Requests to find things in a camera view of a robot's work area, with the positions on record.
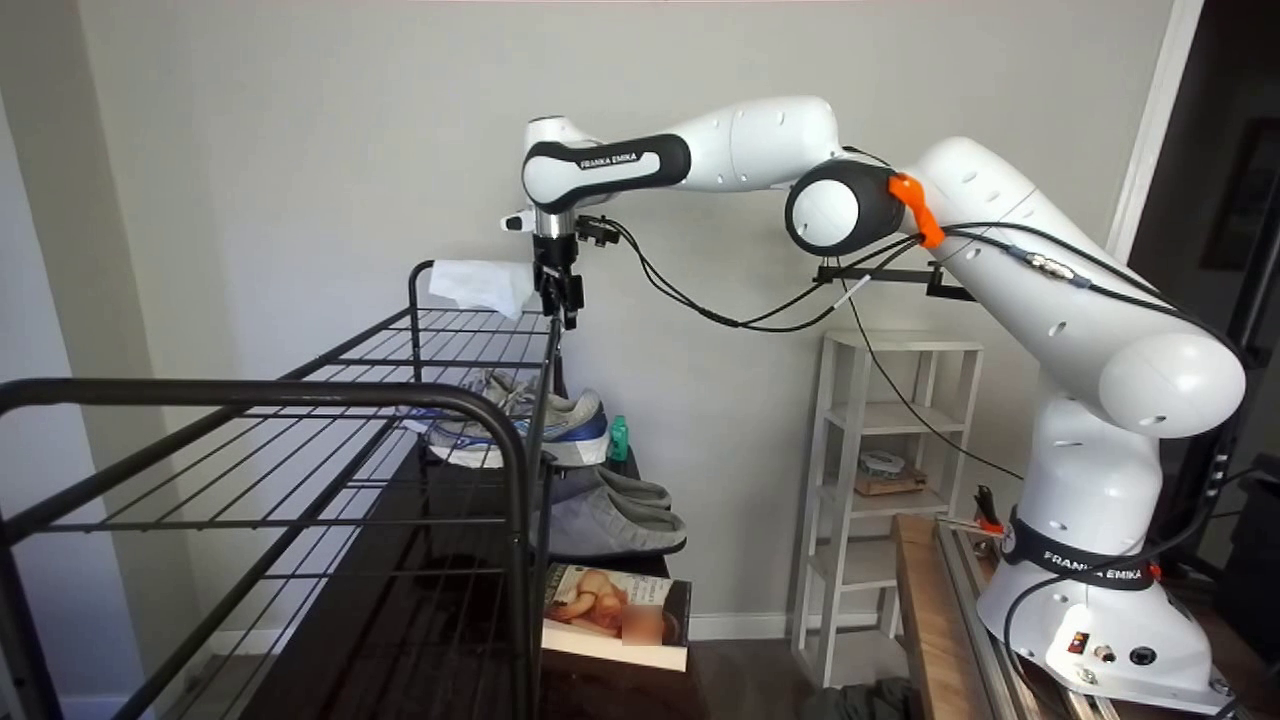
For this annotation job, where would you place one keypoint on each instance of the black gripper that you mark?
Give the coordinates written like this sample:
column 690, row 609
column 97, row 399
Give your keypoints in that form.
column 559, row 281

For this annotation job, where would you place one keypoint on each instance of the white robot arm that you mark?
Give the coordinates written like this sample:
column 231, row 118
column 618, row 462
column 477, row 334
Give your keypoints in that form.
column 1122, row 371

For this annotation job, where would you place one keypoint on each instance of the white cloth on rack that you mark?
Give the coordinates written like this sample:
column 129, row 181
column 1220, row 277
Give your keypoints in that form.
column 498, row 285

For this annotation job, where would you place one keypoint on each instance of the grey blue sneaker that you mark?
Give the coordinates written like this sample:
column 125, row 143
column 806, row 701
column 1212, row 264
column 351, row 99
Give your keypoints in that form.
column 573, row 431

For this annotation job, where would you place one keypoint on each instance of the green pill bottle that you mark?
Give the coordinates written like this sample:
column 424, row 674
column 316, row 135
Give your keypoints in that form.
column 618, row 443

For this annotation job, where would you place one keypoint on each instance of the grey slipper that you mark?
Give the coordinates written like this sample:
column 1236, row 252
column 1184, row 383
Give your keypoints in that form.
column 603, row 524
column 603, row 477

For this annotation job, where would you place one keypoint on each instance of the white shelf unit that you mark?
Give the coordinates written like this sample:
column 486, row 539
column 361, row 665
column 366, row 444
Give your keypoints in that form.
column 885, row 436

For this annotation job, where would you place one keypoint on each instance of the light wooden robot table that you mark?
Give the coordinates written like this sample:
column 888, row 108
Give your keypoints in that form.
column 957, row 665

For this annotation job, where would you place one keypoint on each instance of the black wire rack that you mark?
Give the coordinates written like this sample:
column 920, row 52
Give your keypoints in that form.
column 345, row 541

